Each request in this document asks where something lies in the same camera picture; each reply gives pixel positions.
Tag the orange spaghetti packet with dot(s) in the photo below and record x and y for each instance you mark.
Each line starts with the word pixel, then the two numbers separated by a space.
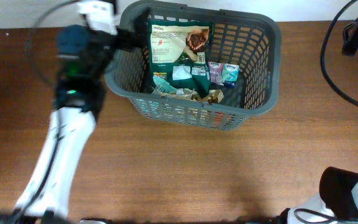
pixel 221 119

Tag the beige paper pouch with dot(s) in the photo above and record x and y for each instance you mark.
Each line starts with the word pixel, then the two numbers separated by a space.
pixel 182 94

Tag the Kleenex tissue multipack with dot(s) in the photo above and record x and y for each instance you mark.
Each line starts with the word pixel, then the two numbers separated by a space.
pixel 223 74

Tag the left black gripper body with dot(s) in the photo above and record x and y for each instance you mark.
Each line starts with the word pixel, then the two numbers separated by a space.
pixel 120 39

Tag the grey plastic basket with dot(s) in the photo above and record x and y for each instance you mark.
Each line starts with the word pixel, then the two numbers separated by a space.
pixel 251 41

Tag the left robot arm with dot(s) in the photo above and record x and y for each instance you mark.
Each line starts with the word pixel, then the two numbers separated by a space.
pixel 86 52

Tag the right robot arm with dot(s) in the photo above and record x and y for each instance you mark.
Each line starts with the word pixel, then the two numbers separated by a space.
pixel 337 199

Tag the mint green wipes packet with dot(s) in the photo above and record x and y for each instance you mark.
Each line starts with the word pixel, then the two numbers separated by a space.
pixel 162 86

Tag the green coffee bean bag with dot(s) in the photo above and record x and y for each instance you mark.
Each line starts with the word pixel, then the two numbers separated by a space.
pixel 178 53

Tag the brown clear snack bag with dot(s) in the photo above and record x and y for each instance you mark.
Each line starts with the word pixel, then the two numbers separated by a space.
pixel 214 96

